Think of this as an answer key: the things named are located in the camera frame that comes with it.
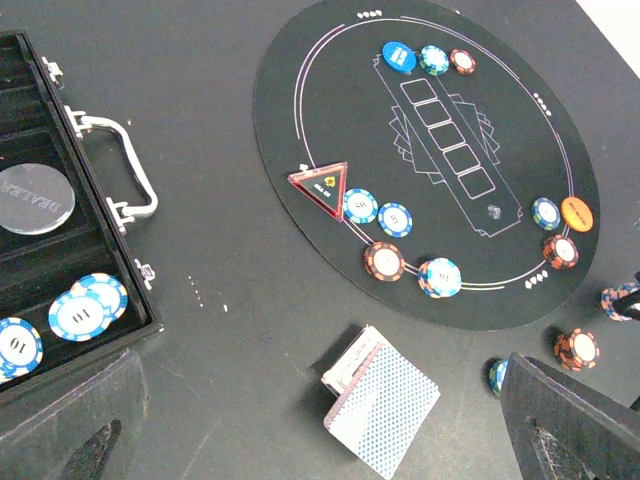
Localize red triangular all-in button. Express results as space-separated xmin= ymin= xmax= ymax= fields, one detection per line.
xmin=287 ymin=162 xmax=348 ymax=222

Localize teal poker chip stack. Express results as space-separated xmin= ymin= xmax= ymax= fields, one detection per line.
xmin=488 ymin=359 xmax=508 ymax=397

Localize deck of playing cards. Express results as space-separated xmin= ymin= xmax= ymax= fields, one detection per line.
xmin=321 ymin=325 xmax=440 ymax=479

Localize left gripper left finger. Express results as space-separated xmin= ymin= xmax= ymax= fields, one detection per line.
xmin=1 ymin=349 xmax=149 ymax=479

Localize red poker chip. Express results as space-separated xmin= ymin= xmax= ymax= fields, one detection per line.
xmin=363 ymin=241 xmax=405 ymax=282

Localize red-brown poker chip stack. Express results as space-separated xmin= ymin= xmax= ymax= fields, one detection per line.
xmin=553 ymin=328 xmax=600 ymax=371

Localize chips row in case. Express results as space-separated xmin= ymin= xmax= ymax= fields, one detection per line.
xmin=1 ymin=317 xmax=43 ymax=383

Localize orange round blind button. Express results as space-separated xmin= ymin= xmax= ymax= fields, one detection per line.
xmin=560 ymin=196 xmax=594 ymax=233

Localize clear dealer button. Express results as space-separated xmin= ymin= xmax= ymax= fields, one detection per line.
xmin=1 ymin=163 xmax=76 ymax=236

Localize loose blue-white chips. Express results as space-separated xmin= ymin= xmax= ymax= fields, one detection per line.
xmin=48 ymin=273 xmax=128 ymax=342

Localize purple poker chip stack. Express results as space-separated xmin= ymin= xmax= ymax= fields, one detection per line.
xmin=601 ymin=282 xmax=639 ymax=321

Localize black poker chip case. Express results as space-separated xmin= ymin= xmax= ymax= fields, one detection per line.
xmin=1 ymin=31 xmax=162 ymax=403

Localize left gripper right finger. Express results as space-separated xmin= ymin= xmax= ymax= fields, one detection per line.
xmin=501 ymin=353 xmax=639 ymax=479

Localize blue round blind button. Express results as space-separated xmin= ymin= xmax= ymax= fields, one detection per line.
xmin=381 ymin=41 xmax=417 ymax=74

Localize round black poker mat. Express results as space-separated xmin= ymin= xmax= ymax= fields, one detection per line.
xmin=254 ymin=1 xmax=599 ymax=330

